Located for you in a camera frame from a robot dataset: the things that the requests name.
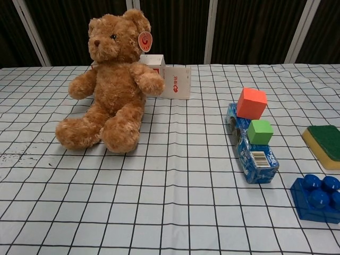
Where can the brown plush teddy bear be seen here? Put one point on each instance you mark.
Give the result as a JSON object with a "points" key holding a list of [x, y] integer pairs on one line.
{"points": [[117, 93]]}

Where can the flat white carton, red logo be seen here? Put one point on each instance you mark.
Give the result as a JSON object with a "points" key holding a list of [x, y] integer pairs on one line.
{"points": [[178, 82]]}

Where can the white black-checked tablecloth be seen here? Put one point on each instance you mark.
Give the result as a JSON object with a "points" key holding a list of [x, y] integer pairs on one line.
{"points": [[170, 186]]}

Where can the small white carton, red print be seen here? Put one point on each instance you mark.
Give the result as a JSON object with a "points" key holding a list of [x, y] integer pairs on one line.
{"points": [[155, 61]]}

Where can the orange foam cube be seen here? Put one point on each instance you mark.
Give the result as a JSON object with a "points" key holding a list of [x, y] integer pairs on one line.
{"points": [[251, 105]]}

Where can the round orange hang tag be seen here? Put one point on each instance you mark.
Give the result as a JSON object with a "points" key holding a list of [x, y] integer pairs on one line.
{"points": [[145, 41]]}

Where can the green foam cube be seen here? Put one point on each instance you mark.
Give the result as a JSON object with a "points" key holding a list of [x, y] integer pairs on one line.
{"points": [[260, 132]]}

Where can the blue wrapped package with barcode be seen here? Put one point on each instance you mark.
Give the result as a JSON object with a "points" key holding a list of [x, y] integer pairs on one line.
{"points": [[255, 167]]}

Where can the blue studded building brick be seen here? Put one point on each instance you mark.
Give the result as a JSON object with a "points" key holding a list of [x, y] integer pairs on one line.
{"points": [[305, 199]]}

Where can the yellow sponge with green pad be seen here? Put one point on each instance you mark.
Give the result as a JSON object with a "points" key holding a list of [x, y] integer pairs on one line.
{"points": [[326, 140]]}

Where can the white metal frame post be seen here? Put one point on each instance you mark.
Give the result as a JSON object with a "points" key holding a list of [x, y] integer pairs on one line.
{"points": [[132, 4], [32, 34], [211, 32], [302, 32]]}

